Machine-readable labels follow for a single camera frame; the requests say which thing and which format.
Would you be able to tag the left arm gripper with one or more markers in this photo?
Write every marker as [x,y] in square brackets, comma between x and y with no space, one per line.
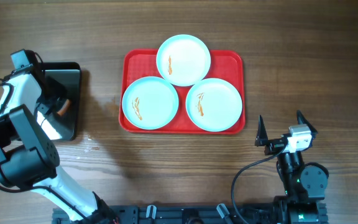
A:
[52,101]

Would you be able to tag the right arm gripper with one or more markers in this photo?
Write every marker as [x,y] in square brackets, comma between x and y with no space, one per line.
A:
[274,145]

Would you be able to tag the orange green scrubbing sponge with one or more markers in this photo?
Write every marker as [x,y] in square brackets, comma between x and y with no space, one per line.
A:
[64,108]

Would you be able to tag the white plate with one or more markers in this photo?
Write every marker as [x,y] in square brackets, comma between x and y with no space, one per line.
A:
[183,60]
[213,105]
[150,103]

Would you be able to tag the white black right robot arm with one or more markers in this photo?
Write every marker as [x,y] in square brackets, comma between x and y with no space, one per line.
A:
[304,183]

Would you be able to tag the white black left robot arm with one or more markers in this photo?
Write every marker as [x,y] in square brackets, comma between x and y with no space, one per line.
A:
[29,160]

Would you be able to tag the black rectangular water tray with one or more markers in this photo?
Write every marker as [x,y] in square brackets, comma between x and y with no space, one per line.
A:
[63,128]

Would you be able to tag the red plastic serving tray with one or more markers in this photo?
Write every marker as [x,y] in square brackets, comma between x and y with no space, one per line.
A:
[139,63]

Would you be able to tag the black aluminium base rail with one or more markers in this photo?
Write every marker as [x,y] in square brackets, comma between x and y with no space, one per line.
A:
[253,213]

